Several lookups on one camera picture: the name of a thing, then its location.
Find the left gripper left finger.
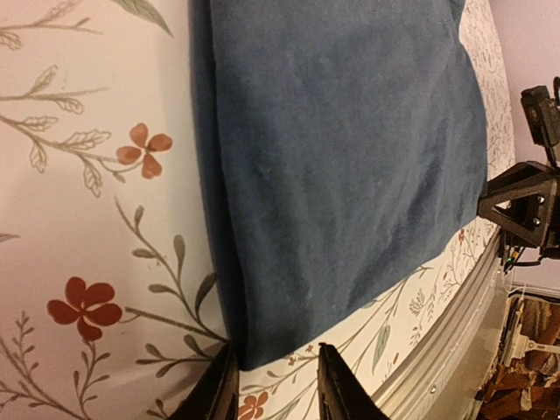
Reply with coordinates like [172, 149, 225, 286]
[169, 344, 240, 420]

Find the dark teal t-shirt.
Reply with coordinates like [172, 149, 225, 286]
[191, 1, 487, 371]

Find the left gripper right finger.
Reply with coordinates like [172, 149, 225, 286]
[318, 343, 389, 420]

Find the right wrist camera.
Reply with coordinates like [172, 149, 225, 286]
[521, 76, 559, 171]

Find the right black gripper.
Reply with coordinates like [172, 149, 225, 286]
[478, 161, 559, 260]

